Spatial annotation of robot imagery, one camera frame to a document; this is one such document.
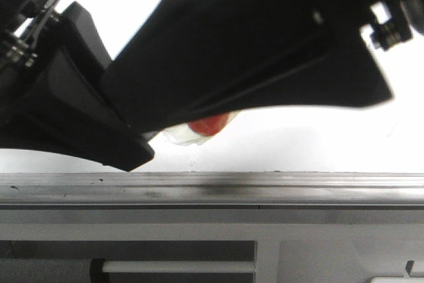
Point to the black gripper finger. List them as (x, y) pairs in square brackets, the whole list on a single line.
[(196, 58)]

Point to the red round magnet with tape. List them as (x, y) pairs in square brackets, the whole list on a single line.
[(198, 131)]

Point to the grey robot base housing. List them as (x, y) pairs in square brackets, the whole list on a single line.
[(212, 244)]

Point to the aluminium whiteboard frame rail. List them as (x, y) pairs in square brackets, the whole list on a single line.
[(212, 189)]

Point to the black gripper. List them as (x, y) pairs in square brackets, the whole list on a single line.
[(51, 66)]

